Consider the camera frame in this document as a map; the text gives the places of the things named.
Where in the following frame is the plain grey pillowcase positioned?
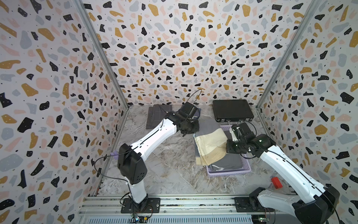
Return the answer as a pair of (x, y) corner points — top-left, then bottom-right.
(208, 154), (243, 172)

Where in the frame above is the lilac plastic basket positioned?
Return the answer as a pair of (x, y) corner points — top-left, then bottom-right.
(202, 124), (251, 176)

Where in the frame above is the grey checked pillowcase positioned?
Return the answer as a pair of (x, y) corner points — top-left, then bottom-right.
(146, 104), (172, 130)

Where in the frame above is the beige grey pillowcase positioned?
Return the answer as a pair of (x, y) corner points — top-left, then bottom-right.
(194, 128), (228, 166)

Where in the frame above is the blue pillowcase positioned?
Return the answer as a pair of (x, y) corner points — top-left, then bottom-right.
(195, 107), (201, 117)

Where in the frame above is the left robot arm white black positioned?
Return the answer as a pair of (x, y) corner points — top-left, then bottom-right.
(117, 102), (200, 205)

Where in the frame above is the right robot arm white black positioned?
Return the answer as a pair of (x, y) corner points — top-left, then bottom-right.
(227, 123), (340, 224)

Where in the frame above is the black briefcase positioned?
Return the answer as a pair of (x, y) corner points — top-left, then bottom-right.
(213, 99), (254, 123)

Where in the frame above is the red block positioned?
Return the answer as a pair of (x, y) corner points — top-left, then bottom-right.
(271, 177), (283, 189)

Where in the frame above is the small purple toy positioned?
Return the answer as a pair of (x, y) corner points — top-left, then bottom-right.
(111, 151), (118, 160)

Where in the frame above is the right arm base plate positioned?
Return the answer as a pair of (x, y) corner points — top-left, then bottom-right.
(234, 197), (274, 213)

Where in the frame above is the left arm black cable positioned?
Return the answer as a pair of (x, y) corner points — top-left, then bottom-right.
(93, 152), (129, 183)

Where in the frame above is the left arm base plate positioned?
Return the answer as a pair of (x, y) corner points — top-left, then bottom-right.
(121, 197), (161, 214)

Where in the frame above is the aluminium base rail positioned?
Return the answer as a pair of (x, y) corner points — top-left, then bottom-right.
(78, 195), (299, 224)

